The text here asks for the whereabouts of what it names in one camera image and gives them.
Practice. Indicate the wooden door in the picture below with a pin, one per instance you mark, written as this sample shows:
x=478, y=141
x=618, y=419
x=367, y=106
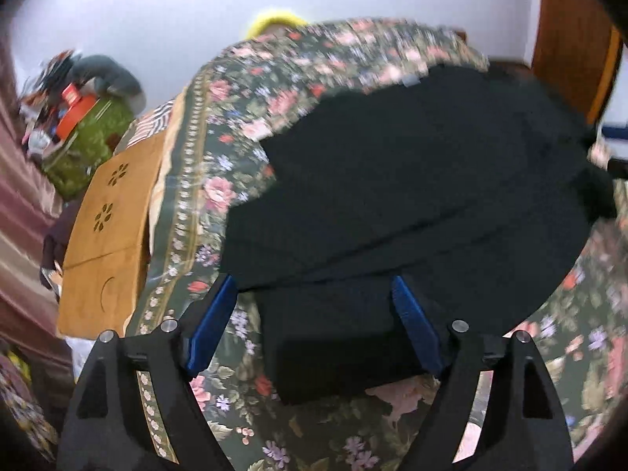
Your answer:
x=574, y=44

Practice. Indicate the striped cloth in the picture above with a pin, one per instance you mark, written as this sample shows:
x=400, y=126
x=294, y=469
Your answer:
x=152, y=120

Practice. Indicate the grey plush pillow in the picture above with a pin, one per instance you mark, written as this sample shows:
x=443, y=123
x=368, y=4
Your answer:
x=110, y=76

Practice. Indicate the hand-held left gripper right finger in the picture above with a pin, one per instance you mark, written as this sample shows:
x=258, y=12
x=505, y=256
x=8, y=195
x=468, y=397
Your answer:
x=417, y=326

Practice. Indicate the pink striped curtain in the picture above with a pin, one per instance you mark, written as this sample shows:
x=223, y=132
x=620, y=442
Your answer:
x=24, y=255

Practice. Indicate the orange box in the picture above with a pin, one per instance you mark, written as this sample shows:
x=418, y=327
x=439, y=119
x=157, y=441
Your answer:
x=76, y=117

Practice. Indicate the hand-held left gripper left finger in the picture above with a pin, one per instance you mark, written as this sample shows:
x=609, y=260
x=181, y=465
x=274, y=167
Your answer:
x=211, y=324

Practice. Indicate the small red box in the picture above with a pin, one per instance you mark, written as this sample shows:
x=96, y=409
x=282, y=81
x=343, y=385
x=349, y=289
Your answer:
x=71, y=94

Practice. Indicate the green floral storage bag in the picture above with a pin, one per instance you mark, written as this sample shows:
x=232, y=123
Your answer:
x=93, y=147

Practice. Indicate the dark purple cloth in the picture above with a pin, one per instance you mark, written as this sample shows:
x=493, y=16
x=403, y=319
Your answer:
x=56, y=245

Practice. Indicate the yellow foam hoop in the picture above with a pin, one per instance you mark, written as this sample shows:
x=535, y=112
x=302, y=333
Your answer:
x=274, y=18

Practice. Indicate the floral blanket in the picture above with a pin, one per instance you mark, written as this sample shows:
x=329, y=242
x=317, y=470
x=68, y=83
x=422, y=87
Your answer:
x=196, y=167

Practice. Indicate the pile of clothes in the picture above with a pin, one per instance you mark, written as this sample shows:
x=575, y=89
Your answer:
x=41, y=83

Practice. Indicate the black elephant print t-shirt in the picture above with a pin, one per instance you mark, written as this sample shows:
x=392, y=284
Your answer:
x=417, y=181

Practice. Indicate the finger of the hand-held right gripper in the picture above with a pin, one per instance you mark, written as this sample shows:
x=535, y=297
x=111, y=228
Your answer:
x=617, y=131
x=619, y=168

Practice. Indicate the wooden folding lap table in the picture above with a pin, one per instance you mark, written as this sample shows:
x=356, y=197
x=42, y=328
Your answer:
x=110, y=235

